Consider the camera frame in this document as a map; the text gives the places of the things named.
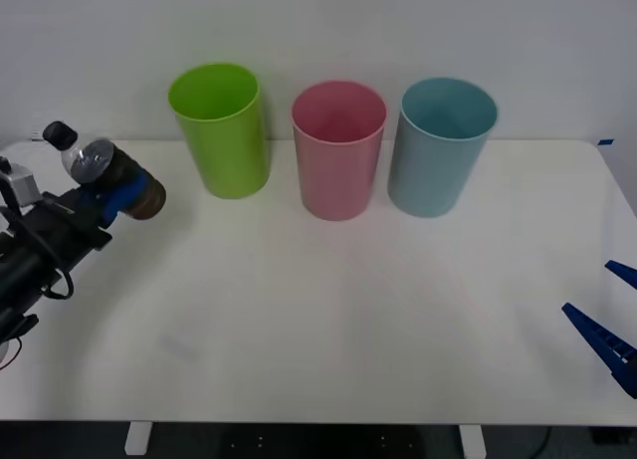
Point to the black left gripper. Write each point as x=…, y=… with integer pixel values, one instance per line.
x=64, y=227

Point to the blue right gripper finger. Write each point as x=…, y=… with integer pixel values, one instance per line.
x=624, y=272
x=599, y=337

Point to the dark drink bottle black cap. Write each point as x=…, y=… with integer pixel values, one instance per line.
x=94, y=161

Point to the silver-grey and black left arm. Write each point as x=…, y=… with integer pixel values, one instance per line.
x=20, y=272

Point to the yellow-green plastic bin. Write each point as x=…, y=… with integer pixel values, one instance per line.
x=229, y=145

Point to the white table leg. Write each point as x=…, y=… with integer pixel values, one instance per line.
x=137, y=438
x=473, y=441

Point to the pink plastic bin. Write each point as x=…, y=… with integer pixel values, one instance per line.
x=338, y=180

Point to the pale blue plastic bin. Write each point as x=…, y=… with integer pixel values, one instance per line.
x=433, y=175

